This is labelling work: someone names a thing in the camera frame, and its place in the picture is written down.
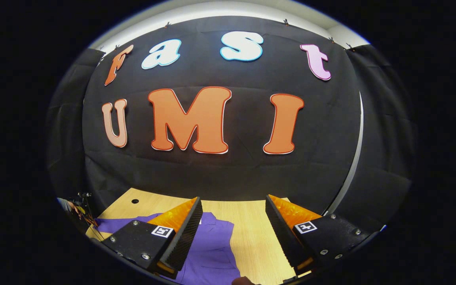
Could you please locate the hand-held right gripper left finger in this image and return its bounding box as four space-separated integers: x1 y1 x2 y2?
101 197 203 279

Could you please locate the purple short-sleeved shirt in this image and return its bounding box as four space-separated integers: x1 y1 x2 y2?
93 212 241 285

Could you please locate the white vertical pole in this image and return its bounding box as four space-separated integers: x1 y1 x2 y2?
327 91 365 216

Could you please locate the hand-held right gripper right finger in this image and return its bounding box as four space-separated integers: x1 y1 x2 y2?
265 194 371 276

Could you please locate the black backdrop cloth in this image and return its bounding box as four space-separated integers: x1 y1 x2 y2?
46 16 416 231

